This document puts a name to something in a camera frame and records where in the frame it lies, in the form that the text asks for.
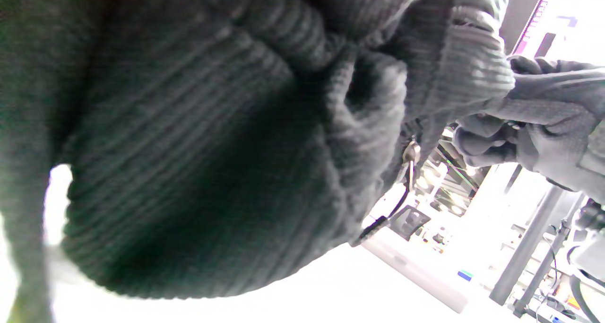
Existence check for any person's right hand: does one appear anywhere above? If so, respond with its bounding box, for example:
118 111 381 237
453 56 605 205

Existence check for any grey tripod pole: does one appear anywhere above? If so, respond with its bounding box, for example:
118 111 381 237
513 221 575 318
489 186 584 306

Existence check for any computer monitor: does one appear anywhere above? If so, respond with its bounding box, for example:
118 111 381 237
513 0 605 66

